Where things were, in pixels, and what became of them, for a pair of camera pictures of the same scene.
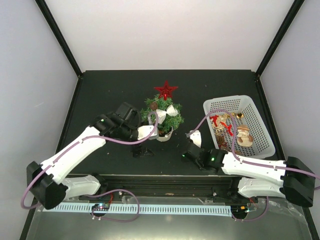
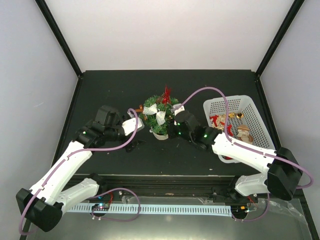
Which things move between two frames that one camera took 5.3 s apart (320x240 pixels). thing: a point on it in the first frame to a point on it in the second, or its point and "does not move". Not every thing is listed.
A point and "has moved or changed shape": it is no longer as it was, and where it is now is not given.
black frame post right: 272,53 does not move
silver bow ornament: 170,111 has moved or changed shape
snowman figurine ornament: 244,139 does not move
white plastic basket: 253,138 does not move
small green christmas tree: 158,103 has moved or changed shape
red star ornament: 166,90 has moved or changed shape
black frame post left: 55,28 does not move
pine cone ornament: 154,106 to 159,100
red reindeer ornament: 214,117 does not move
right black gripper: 183,157 to 171,133
